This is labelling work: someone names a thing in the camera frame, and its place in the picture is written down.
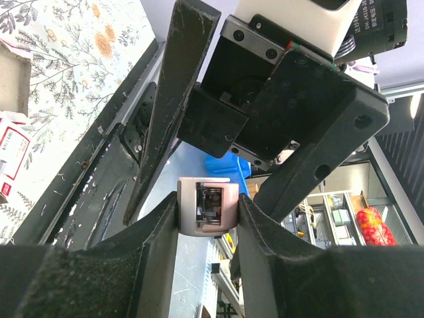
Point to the red patterned roll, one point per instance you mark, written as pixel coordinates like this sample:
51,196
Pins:
374,231

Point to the brown staple box tray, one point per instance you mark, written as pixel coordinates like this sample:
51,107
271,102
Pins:
15,78

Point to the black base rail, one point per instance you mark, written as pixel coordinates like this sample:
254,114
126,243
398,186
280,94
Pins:
86,203

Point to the blue plastic object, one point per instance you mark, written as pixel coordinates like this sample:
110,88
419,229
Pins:
229,166

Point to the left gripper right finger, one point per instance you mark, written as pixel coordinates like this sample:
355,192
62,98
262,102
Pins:
284,276

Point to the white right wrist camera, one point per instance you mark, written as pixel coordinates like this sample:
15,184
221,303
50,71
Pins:
324,24

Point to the white red staple box sleeve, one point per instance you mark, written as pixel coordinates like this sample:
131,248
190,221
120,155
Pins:
15,144

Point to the floral table mat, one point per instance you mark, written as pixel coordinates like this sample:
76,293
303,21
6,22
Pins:
80,53

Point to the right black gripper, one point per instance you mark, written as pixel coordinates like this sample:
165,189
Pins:
247,105

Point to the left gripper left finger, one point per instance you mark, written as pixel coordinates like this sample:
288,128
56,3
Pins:
127,275

